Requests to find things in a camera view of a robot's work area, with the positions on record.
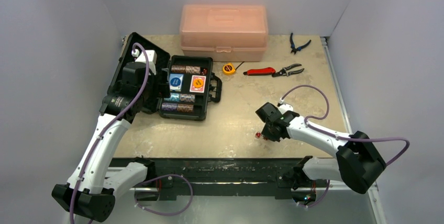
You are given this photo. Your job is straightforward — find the blue small blind button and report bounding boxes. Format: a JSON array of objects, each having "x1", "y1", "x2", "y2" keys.
[{"x1": 169, "y1": 74, "x2": 183, "y2": 87}]

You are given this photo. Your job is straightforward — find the blue tan chip stack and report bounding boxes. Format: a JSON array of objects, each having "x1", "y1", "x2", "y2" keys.
[{"x1": 179, "y1": 94, "x2": 196, "y2": 103}]

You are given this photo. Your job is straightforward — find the brown black chip stack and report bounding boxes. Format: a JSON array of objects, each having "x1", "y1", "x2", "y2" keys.
[{"x1": 176, "y1": 104, "x2": 194, "y2": 113}]

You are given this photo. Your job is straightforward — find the orange dealer button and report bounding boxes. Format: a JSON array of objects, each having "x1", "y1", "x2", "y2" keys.
[{"x1": 192, "y1": 77, "x2": 205, "y2": 90}]

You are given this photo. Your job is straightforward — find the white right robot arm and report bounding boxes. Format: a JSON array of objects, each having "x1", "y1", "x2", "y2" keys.
[{"x1": 256, "y1": 103, "x2": 386, "y2": 194}]

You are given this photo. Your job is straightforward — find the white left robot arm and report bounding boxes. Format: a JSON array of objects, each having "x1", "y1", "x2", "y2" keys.
[{"x1": 51, "y1": 60, "x2": 157, "y2": 223}]

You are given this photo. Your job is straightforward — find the black poker set case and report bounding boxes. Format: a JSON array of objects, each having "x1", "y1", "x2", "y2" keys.
[{"x1": 99, "y1": 32, "x2": 222, "y2": 122}]

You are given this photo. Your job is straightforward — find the blue playing card deck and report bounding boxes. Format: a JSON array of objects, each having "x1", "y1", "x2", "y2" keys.
[{"x1": 169, "y1": 73, "x2": 184, "y2": 92}]

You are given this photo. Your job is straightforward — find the light blue chip stack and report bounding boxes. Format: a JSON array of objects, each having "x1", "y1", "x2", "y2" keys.
[{"x1": 164, "y1": 93, "x2": 181, "y2": 102}]

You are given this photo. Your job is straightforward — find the purple chip stack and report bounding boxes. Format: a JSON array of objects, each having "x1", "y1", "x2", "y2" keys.
[{"x1": 161, "y1": 103, "x2": 178, "y2": 111}]

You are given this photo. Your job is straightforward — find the red playing card deck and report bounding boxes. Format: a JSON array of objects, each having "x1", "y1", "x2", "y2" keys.
[{"x1": 190, "y1": 75, "x2": 206, "y2": 93}]

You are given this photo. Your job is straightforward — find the brown chip stack in case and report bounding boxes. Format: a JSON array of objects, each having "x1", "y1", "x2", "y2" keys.
[{"x1": 171, "y1": 65, "x2": 201, "y2": 75}]

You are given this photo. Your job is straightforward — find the yellow tape measure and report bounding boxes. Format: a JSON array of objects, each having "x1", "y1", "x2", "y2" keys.
[{"x1": 222, "y1": 62, "x2": 244, "y2": 75}]

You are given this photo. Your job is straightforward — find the pink plastic toolbox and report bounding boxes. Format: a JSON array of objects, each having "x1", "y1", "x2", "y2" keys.
[{"x1": 180, "y1": 4, "x2": 269, "y2": 62}]

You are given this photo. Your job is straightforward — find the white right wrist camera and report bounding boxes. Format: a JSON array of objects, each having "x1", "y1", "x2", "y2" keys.
[{"x1": 278, "y1": 103, "x2": 294, "y2": 114}]

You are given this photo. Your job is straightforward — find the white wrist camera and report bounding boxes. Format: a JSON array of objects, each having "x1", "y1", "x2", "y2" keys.
[
  {"x1": 278, "y1": 103, "x2": 294, "y2": 114},
  {"x1": 131, "y1": 49, "x2": 157, "y2": 75}
]

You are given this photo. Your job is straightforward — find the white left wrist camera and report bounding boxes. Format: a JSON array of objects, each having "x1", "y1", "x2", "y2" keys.
[{"x1": 131, "y1": 49, "x2": 157, "y2": 75}]

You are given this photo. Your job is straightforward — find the blue handled pliers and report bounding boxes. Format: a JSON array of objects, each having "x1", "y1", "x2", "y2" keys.
[{"x1": 290, "y1": 32, "x2": 312, "y2": 55}]

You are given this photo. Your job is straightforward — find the black table front rail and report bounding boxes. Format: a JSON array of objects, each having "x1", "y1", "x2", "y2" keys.
[{"x1": 110, "y1": 157, "x2": 348, "y2": 203}]

